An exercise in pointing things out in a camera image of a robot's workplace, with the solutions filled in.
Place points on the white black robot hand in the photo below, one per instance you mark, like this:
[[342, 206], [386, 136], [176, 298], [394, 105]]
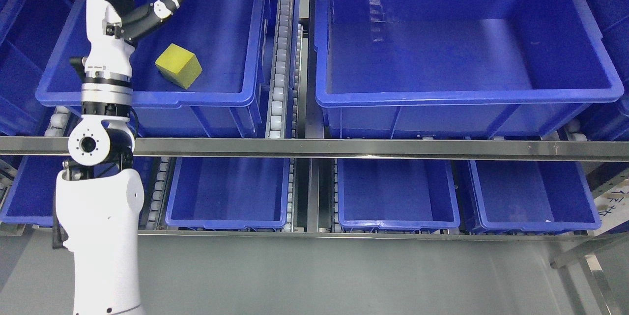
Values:
[[114, 29]]

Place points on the yellow foam block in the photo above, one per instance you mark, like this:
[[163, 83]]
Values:
[[179, 66]]

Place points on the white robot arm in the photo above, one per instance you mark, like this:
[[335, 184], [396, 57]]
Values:
[[99, 195]]

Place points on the metal shelf rack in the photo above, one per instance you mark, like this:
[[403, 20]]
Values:
[[314, 273]]

